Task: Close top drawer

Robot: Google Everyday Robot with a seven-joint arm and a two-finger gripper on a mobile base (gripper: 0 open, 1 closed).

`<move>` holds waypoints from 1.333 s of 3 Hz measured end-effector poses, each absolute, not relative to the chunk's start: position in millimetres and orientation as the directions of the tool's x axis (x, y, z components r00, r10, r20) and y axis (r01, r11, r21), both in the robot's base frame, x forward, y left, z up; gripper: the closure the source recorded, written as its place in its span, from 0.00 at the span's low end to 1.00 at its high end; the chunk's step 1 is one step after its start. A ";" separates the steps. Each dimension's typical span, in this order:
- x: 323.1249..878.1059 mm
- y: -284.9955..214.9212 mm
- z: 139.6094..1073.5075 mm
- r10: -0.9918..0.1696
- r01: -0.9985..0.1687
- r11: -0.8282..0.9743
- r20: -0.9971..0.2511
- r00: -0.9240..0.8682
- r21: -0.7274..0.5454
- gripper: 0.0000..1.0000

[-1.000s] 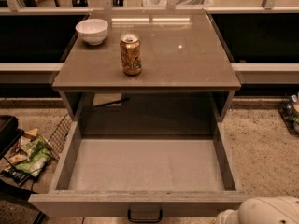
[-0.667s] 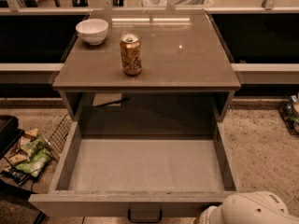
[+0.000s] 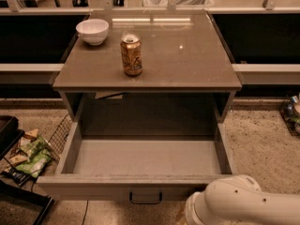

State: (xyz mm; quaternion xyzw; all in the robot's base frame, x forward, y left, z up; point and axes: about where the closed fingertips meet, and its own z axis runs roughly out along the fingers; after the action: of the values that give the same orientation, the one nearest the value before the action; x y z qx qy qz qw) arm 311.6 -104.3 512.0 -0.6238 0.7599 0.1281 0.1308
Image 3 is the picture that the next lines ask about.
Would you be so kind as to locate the black wire basket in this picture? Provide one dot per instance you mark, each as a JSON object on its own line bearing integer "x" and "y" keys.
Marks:
{"x": 59, "y": 138}

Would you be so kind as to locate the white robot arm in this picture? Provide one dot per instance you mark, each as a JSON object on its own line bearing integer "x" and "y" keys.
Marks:
{"x": 240, "y": 198}

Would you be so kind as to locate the white ceramic bowl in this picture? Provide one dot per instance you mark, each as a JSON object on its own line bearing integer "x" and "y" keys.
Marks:
{"x": 93, "y": 31}

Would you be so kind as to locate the grey drawer cabinet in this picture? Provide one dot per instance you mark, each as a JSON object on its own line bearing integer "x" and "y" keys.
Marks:
{"x": 181, "y": 52}

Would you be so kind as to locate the right wire basket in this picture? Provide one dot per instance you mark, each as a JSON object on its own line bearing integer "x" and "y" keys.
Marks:
{"x": 290, "y": 112}

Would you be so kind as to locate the grey top drawer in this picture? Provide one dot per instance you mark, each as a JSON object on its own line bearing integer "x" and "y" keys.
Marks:
{"x": 137, "y": 171}

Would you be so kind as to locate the gold soda can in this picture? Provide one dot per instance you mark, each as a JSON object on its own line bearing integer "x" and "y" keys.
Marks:
{"x": 131, "y": 52}

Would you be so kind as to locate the clear plastic bin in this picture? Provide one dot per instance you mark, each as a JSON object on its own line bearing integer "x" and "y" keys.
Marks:
{"x": 179, "y": 3}

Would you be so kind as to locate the green snack bag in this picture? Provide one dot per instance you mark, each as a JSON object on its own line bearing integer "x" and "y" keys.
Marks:
{"x": 38, "y": 155}

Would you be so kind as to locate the dark blue snack bag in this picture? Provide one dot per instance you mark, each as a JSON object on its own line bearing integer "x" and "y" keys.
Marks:
{"x": 14, "y": 174}

